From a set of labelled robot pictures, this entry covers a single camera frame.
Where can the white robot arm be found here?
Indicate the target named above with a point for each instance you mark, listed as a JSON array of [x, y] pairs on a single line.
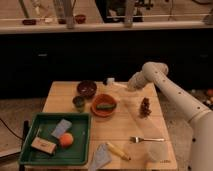
[[198, 115]]

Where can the dark brown bowl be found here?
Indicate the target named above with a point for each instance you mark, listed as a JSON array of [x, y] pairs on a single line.
[[87, 88]]

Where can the green tray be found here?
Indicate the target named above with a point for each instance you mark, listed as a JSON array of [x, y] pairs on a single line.
[[42, 126]]

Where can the tan wooden block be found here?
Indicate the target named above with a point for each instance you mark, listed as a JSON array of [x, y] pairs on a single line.
[[43, 145]]

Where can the dark grape bunch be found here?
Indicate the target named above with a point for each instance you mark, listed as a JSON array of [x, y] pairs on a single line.
[[145, 108]]

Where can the white cup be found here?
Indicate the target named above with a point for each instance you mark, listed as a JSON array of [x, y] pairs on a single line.
[[157, 151]]

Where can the green cucumber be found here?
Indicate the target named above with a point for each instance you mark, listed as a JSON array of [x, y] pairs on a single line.
[[105, 106]]

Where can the silver fork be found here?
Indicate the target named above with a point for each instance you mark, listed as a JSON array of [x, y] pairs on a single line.
[[136, 139]]

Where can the grey blue sponge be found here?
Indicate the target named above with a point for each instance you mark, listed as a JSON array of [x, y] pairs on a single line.
[[61, 128]]

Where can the orange fruit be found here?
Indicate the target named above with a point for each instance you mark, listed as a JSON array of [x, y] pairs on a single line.
[[66, 140]]

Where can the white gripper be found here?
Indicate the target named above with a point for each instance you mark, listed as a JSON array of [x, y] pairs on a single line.
[[136, 82]]

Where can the wooden table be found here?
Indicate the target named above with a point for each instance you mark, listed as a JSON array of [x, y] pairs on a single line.
[[126, 122]]

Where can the dark red dish on shelf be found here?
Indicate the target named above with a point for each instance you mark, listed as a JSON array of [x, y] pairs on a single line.
[[29, 22]]

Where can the blue grey cloth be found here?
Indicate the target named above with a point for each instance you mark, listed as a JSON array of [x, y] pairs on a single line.
[[101, 157]]

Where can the red bowl on shelf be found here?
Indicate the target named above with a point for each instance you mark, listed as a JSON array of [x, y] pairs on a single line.
[[80, 18]]

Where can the orange plate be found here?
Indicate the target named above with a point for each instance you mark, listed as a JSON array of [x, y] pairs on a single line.
[[102, 99]]

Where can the small green cup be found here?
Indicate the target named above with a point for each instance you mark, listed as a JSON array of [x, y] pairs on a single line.
[[79, 103]]

